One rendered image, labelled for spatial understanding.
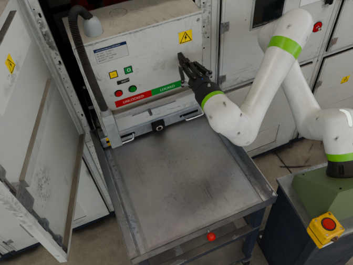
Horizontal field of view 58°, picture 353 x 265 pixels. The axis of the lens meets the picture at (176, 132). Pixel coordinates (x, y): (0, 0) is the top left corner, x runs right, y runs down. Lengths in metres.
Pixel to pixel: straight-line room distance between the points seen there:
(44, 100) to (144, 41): 0.42
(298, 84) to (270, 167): 1.16
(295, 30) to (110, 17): 0.67
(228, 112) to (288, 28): 0.39
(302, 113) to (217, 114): 0.52
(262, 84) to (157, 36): 0.42
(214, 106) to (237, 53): 0.65
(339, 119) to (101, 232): 1.62
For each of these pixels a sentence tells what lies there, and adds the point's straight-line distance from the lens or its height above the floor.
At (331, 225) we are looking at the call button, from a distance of 1.29.
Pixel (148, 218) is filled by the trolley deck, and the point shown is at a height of 0.85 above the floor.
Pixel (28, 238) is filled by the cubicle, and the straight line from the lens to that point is 2.27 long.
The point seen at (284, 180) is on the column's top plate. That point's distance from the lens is 1.53.
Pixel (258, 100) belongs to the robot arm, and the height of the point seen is 1.22.
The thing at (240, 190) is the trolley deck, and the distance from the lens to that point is 1.35.
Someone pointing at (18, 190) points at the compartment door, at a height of 1.27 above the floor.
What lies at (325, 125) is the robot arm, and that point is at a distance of 1.33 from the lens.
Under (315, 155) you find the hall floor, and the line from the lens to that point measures 2.63.
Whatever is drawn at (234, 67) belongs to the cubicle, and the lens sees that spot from 1.69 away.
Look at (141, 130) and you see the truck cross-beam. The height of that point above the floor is 0.89.
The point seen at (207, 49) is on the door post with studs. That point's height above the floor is 1.10.
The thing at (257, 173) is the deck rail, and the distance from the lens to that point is 1.35.
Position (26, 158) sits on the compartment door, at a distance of 1.09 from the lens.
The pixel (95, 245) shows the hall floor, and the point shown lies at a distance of 2.26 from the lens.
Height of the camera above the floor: 2.01
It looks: 49 degrees down
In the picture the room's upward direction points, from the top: 6 degrees counter-clockwise
